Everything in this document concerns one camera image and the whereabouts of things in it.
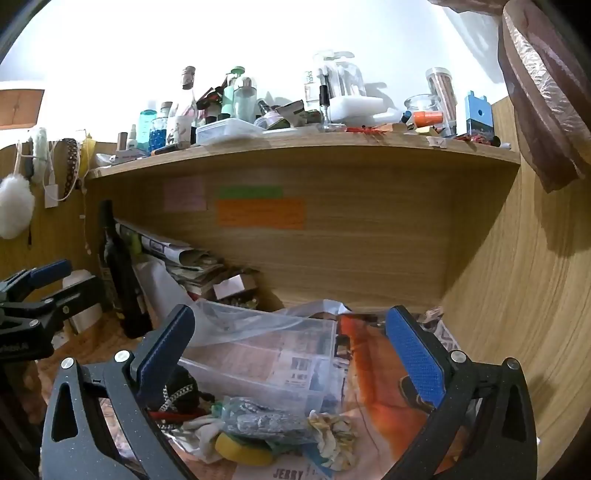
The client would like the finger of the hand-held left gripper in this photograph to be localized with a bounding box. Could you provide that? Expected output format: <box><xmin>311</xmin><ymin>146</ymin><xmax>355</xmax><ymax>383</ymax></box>
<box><xmin>0</xmin><ymin>259</ymin><xmax>73</xmax><ymax>305</ymax></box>
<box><xmin>0</xmin><ymin>276</ymin><xmax>106</xmax><ymax>333</ymax></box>

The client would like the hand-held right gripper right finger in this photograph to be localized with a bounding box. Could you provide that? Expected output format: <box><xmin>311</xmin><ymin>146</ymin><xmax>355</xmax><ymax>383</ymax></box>
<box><xmin>384</xmin><ymin>305</ymin><xmax>539</xmax><ymax>480</ymax></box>

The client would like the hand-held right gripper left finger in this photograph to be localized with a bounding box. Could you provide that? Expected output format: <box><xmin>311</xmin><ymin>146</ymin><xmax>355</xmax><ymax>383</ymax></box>
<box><xmin>41</xmin><ymin>305</ymin><xmax>197</xmax><ymax>480</ymax></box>

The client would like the red soft pouch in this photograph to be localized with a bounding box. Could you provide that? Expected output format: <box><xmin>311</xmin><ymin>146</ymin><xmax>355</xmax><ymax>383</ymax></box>
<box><xmin>148</xmin><ymin>408</ymin><xmax>204</xmax><ymax>423</ymax></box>

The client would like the clear plastic container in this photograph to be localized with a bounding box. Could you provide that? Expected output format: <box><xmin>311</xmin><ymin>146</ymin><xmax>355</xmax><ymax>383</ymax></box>
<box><xmin>178</xmin><ymin>300</ymin><xmax>340</xmax><ymax>416</ymax></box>

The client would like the white yellow floral cloth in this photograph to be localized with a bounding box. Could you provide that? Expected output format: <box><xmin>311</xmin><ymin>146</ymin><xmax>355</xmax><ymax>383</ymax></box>
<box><xmin>307</xmin><ymin>410</ymin><xmax>358</xmax><ymax>472</ymax></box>

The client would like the green patterned sock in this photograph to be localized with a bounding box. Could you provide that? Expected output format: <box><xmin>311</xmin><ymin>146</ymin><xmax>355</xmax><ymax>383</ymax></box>
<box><xmin>222</xmin><ymin>396</ymin><xmax>319</xmax><ymax>446</ymax></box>

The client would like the yellow sponge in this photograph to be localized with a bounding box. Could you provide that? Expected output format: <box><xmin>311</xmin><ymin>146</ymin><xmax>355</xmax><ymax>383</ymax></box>
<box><xmin>215</xmin><ymin>431</ymin><xmax>275</xmax><ymax>467</ymax></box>

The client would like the dark wine bottle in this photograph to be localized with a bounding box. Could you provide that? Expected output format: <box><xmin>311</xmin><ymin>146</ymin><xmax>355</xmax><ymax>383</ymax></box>
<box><xmin>98</xmin><ymin>199</ymin><xmax>153</xmax><ymax>340</ymax></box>

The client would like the vintage newspaper print mat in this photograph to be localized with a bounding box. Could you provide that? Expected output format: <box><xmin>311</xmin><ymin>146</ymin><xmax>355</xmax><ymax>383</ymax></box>
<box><xmin>152</xmin><ymin>309</ymin><xmax>467</xmax><ymax>480</ymax></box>

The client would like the white fluffy puff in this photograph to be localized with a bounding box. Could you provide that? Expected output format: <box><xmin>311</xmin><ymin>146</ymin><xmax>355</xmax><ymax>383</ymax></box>
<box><xmin>0</xmin><ymin>175</ymin><xmax>35</xmax><ymax>240</ymax></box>

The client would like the clear plastic bag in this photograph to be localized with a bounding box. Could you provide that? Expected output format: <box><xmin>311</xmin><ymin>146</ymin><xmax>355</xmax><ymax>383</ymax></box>
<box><xmin>187</xmin><ymin>298</ymin><xmax>356</xmax><ymax>352</ymax></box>

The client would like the small white card box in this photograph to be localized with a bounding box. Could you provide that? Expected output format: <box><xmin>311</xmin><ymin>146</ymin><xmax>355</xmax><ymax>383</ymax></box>
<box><xmin>212</xmin><ymin>273</ymin><xmax>257</xmax><ymax>301</ymax></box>

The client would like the stack of newspapers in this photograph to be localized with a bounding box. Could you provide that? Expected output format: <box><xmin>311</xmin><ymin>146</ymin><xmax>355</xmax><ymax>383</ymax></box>
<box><xmin>113</xmin><ymin>219</ymin><xmax>227</xmax><ymax>296</ymax></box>

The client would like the black braided headband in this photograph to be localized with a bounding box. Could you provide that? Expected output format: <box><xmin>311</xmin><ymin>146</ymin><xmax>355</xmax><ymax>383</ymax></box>
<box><xmin>62</xmin><ymin>137</ymin><xmax>79</xmax><ymax>201</ymax></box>

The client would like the yellow hanging item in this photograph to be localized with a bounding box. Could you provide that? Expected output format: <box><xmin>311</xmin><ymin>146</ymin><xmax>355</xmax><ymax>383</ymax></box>
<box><xmin>78</xmin><ymin>136</ymin><xmax>98</xmax><ymax>178</ymax></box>

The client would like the white red tube box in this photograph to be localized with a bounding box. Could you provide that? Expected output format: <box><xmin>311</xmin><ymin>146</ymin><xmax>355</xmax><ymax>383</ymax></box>
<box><xmin>111</xmin><ymin>148</ymin><xmax>153</xmax><ymax>163</ymax></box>

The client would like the pink sticky note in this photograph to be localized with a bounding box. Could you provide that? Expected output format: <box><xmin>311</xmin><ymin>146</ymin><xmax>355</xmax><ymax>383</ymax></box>
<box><xmin>164</xmin><ymin>178</ymin><xmax>206</xmax><ymax>212</ymax></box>

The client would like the orange sticky note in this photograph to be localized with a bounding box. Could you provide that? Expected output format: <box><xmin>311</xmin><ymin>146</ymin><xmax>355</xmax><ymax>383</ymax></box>
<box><xmin>217</xmin><ymin>199</ymin><xmax>306</xmax><ymax>230</ymax></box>

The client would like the blue bead glass bottle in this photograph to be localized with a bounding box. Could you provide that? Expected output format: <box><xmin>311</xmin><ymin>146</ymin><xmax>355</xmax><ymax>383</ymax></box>
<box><xmin>150</xmin><ymin>102</ymin><xmax>174</xmax><ymax>151</ymax></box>

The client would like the teal liquid bottle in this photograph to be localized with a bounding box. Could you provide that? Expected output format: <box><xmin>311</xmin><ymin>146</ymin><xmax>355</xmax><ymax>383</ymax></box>
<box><xmin>140</xmin><ymin>108</ymin><xmax>158</xmax><ymax>153</ymax></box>

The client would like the green sticky note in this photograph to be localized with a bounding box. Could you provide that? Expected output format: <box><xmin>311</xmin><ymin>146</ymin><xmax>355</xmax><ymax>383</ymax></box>
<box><xmin>217</xmin><ymin>186</ymin><xmax>283</xmax><ymax>200</ymax></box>

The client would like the clear bottle with picture label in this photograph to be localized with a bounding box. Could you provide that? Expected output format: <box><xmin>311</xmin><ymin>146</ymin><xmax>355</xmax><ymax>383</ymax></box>
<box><xmin>166</xmin><ymin>66</ymin><xmax>200</xmax><ymax>146</ymax></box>

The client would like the translucent white lidded box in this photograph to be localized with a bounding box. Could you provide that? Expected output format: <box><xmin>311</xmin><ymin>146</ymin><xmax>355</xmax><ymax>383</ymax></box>
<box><xmin>196</xmin><ymin>119</ymin><xmax>266</xmax><ymax>146</ymax></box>

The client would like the wooden shelf board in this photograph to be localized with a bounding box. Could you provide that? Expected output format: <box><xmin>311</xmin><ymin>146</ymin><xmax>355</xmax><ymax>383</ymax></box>
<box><xmin>85</xmin><ymin>129</ymin><xmax>522</xmax><ymax>181</ymax></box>

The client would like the mint green pump bottle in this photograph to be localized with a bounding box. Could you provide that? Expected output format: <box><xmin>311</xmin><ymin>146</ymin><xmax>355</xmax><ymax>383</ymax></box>
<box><xmin>222</xmin><ymin>67</ymin><xmax>245</xmax><ymax>121</ymax></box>

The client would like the blue plastic box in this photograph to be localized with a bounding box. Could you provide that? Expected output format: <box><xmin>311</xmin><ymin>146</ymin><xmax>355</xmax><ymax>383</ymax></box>
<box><xmin>464</xmin><ymin>91</ymin><xmax>495</xmax><ymax>139</ymax></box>

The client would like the round glass jar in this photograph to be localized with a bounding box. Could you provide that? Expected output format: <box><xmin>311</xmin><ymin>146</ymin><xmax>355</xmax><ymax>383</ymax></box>
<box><xmin>404</xmin><ymin>95</ymin><xmax>444</xmax><ymax>125</ymax></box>

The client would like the clear bottle with silver cap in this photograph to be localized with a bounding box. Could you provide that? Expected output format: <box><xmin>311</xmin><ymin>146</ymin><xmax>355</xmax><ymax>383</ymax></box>
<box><xmin>233</xmin><ymin>78</ymin><xmax>258</xmax><ymax>123</ymax></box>

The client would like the white foam block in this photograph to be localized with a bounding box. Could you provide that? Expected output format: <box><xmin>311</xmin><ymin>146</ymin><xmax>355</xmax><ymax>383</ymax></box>
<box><xmin>330</xmin><ymin>95</ymin><xmax>386</xmax><ymax>125</ymax></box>

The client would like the black cap dropper bottle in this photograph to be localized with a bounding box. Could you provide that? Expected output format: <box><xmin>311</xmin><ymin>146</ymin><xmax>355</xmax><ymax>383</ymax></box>
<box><xmin>318</xmin><ymin>76</ymin><xmax>334</xmax><ymax>130</ymax></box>

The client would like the tall clear canister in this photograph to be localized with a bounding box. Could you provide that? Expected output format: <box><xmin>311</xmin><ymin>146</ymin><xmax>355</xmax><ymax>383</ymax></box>
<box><xmin>425</xmin><ymin>68</ymin><xmax>455</xmax><ymax>134</ymax></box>

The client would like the pink brown curtain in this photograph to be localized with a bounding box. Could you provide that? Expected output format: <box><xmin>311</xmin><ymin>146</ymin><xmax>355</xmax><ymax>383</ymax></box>
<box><xmin>498</xmin><ymin>0</ymin><xmax>591</xmax><ymax>193</ymax></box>

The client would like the toothbrush pack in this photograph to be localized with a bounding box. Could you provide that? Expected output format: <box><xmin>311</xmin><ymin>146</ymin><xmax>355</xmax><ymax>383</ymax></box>
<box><xmin>304</xmin><ymin>70</ymin><xmax>324</xmax><ymax>112</ymax></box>

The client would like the clear plastic packaging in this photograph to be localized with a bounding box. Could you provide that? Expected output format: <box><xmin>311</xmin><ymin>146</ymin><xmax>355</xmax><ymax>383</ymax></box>
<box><xmin>314</xmin><ymin>51</ymin><xmax>368</xmax><ymax>100</ymax></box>

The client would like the brown wall board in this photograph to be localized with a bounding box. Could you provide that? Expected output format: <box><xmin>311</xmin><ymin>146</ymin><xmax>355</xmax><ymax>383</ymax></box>
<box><xmin>0</xmin><ymin>89</ymin><xmax>45</xmax><ymax>130</ymax></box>

